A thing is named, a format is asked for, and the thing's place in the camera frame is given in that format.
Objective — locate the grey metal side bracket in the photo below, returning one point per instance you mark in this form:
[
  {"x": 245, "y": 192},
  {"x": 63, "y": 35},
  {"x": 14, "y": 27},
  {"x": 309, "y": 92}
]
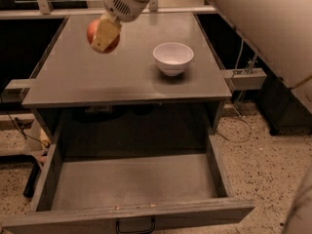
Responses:
[{"x": 259, "y": 77}]

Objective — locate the grey cabinet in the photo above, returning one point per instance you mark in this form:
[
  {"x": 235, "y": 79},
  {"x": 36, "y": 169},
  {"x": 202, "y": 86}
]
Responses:
[{"x": 120, "y": 103}]

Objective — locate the red apple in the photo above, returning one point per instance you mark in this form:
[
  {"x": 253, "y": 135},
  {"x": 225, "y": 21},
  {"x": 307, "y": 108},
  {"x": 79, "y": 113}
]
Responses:
[{"x": 91, "y": 30}]

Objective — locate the grey open top drawer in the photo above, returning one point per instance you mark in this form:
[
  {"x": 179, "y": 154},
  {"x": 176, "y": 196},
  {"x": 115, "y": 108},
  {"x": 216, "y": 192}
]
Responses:
[{"x": 88, "y": 197}]

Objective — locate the white ceramic bowl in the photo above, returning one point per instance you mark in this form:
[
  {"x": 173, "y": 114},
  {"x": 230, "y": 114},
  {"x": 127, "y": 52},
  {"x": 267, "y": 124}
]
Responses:
[{"x": 172, "y": 58}]

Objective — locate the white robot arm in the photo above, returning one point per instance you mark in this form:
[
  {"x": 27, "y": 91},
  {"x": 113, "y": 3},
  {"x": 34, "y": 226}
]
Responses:
[{"x": 280, "y": 32}]

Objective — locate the black drawer handle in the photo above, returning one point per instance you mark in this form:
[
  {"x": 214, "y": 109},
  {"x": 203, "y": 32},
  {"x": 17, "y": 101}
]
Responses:
[{"x": 135, "y": 226}]

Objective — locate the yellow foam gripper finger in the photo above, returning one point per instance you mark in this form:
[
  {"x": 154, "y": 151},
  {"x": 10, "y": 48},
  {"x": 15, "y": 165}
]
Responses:
[{"x": 107, "y": 31}]

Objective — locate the black bar on floor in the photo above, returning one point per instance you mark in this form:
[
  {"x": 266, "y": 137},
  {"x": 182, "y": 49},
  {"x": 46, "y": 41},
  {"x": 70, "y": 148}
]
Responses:
[{"x": 29, "y": 188}]

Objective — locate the thin metal rod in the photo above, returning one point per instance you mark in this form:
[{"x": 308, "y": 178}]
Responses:
[{"x": 243, "y": 79}]

